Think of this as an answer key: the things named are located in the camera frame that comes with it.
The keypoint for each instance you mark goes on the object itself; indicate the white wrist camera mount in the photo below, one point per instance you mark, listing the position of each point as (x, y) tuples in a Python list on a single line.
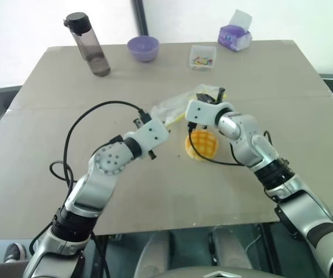
[(153, 133), (201, 111)]

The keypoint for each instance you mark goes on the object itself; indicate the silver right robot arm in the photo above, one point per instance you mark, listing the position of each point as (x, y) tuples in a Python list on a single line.
[(253, 144)]

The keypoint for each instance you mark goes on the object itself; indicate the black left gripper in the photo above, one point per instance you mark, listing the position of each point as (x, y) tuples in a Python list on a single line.
[(152, 155)]

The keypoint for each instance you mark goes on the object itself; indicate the orange waffle-pattern snack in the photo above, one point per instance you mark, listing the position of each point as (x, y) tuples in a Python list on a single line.
[(202, 145)]

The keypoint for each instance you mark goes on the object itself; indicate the clear plastic bag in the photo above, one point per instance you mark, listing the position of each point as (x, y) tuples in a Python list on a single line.
[(172, 105)]

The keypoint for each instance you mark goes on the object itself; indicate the dark sneaker with white sole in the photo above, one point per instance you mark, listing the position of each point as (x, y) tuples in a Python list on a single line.
[(15, 252)]

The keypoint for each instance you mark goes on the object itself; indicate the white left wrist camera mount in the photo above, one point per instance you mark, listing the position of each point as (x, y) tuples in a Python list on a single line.
[(153, 133)]

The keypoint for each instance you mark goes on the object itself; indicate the purple plastic bowl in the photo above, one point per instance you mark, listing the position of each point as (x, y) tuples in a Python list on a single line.
[(143, 48)]

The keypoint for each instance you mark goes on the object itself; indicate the dark bottle with black cap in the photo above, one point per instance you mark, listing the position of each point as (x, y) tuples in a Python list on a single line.
[(89, 46)]

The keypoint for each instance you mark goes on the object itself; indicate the dark rounded robot torso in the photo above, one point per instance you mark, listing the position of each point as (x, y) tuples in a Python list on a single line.
[(212, 272)]

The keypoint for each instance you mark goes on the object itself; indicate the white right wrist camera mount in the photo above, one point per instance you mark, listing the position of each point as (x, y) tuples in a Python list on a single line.
[(201, 111)]

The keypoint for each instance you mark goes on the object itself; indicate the clear box of colourful bits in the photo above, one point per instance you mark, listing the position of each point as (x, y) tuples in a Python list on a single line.
[(202, 59)]

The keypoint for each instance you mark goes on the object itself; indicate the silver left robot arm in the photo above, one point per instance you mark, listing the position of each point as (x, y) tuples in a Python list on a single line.
[(96, 191)]

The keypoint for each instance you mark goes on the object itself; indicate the purple tissue pack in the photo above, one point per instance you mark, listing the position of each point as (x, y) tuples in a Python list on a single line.
[(235, 36)]

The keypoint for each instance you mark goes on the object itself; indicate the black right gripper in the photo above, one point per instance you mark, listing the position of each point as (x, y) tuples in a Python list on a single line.
[(205, 98)]

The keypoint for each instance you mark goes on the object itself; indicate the grey rounded robot leg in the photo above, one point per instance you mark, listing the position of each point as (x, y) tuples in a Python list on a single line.
[(230, 250), (152, 255)]

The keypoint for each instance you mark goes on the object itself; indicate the black vertical post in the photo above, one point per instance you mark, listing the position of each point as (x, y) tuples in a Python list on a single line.
[(142, 17)]

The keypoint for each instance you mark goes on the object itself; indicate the brown cardboard table cover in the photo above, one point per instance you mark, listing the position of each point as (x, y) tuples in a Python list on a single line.
[(166, 179)]

